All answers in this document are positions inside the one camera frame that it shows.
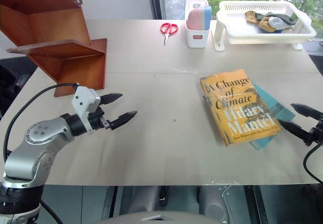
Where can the teal thin book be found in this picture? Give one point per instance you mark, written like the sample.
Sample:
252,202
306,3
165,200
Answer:
278,109

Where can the white plastic dish rack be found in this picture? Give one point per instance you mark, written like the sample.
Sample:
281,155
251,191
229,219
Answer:
265,38

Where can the pink plastic plate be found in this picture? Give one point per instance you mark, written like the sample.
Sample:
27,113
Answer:
196,18

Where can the white plastic storage bin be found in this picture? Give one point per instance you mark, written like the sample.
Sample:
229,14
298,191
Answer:
196,38

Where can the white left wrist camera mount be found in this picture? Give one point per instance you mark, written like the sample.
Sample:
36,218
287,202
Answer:
84,99

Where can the mustard yellow sock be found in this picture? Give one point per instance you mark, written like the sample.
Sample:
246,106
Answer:
265,24
251,17

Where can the light grey sock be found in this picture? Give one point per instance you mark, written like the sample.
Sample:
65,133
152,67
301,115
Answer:
276,22

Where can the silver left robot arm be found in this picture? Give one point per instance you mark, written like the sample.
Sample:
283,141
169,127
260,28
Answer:
32,143

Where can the dark green sock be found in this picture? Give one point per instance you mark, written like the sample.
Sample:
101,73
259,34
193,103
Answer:
283,18

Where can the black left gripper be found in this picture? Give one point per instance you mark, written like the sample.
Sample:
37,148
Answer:
97,119

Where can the yellow hardcover book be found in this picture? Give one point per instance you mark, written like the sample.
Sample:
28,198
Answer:
237,108

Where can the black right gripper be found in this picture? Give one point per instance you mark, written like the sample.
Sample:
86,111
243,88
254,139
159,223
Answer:
318,133

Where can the dark equipment beside table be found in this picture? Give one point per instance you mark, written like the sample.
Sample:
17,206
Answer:
10,82

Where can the grey rounded robot leg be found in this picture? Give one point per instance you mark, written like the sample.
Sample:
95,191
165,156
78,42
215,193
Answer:
213,201
141,198

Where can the blue sock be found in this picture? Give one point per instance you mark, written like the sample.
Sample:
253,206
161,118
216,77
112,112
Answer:
271,31

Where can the blue plastic plate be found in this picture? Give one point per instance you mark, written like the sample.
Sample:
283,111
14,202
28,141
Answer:
207,17

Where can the wooden shelf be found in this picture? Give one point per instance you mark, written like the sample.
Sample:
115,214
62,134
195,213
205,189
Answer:
63,60

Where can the black side desk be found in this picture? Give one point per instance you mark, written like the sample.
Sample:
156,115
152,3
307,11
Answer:
315,57

